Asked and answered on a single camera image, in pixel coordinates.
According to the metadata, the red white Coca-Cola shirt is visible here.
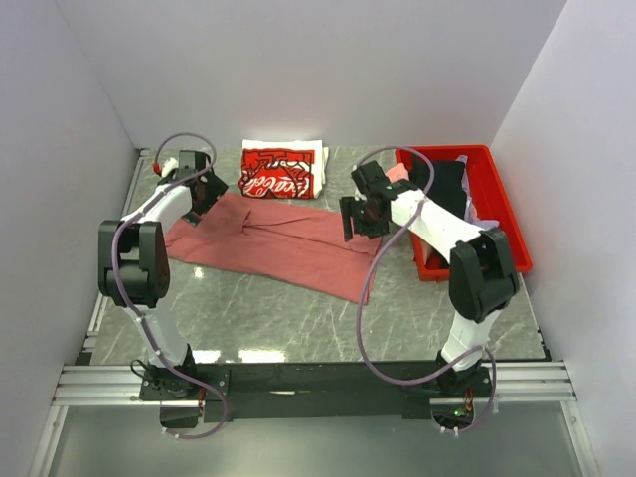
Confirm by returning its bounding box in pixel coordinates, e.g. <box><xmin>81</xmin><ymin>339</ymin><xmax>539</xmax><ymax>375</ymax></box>
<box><xmin>238</xmin><ymin>139</ymin><xmax>329</xmax><ymax>200</ymax></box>

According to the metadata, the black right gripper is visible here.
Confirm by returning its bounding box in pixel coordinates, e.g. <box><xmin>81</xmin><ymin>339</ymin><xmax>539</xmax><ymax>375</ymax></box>
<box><xmin>339</xmin><ymin>196</ymin><xmax>391</xmax><ymax>242</ymax></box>

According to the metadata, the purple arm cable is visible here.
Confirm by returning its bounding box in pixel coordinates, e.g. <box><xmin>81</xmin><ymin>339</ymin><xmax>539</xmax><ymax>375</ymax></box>
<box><xmin>355</xmin><ymin>146</ymin><xmax>498</xmax><ymax>436</ymax></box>
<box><xmin>112</xmin><ymin>131</ymin><xmax>231</xmax><ymax>441</ymax></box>

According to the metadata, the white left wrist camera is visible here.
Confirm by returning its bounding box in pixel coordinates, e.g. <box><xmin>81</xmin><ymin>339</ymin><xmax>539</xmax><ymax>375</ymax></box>
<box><xmin>153</xmin><ymin>157</ymin><xmax>179</xmax><ymax>178</ymax></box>

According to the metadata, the aluminium rail frame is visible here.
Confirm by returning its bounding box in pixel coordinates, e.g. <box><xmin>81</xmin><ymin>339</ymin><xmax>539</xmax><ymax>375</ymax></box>
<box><xmin>29</xmin><ymin>146</ymin><xmax>597</xmax><ymax>477</ymax></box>

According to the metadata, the lavender shirt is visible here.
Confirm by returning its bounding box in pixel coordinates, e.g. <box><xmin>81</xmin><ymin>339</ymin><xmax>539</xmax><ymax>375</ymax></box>
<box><xmin>456</xmin><ymin>155</ymin><xmax>500</xmax><ymax>230</ymax></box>

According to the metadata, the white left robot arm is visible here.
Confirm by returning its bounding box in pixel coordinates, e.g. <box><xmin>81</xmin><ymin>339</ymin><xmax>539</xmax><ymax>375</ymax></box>
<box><xmin>98</xmin><ymin>150</ymin><xmax>228</xmax><ymax>399</ymax></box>

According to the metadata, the light salmon pink shirt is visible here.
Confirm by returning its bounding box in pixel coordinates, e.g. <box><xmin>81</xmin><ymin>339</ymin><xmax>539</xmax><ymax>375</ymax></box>
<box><xmin>386</xmin><ymin>163</ymin><xmax>409</xmax><ymax>183</ymax></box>

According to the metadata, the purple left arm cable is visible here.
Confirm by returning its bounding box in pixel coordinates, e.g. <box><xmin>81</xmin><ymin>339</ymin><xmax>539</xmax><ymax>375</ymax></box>
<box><xmin>112</xmin><ymin>131</ymin><xmax>231</xmax><ymax>441</ymax></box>

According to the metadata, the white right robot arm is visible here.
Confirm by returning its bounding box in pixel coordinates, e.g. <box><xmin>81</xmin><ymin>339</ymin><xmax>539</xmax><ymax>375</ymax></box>
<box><xmin>340</xmin><ymin>161</ymin><xmax>520</xmax><ymax>397</ymax></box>

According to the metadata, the black base crossbar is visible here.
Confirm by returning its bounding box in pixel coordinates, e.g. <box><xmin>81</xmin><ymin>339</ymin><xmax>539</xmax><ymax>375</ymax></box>
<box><xmin>138</xmin><ymin>361</ymin><xmax>496</xmax><ymax>423</ymax></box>

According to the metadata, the dusty rose t-shirt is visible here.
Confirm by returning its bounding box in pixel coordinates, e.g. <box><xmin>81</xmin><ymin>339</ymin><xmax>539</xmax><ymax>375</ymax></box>
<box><xmin>166</xmin><ymin>193</ymin><xmax>382</xmax><ymax>302</ymax></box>

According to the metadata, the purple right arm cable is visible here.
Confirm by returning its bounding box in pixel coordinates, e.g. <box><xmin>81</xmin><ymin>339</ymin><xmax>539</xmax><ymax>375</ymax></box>
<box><xmin>355</xmin><ymin>146</ymin><xmax>498</xmax><ymax>436</ymax></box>

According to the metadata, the black shirt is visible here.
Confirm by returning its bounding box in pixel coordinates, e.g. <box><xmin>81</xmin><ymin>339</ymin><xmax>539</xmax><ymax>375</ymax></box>
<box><xmin>408</xmin><ymin>155</ymin><xmax>468</xmax><ymax>219</ymax></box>

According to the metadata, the red plastic bin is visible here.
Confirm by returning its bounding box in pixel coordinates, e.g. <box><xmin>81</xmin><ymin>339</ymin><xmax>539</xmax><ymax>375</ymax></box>
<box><xmin>410</xmin><ymin>144</ymin><xmax>533</xmax><ymax>282</ymax></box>

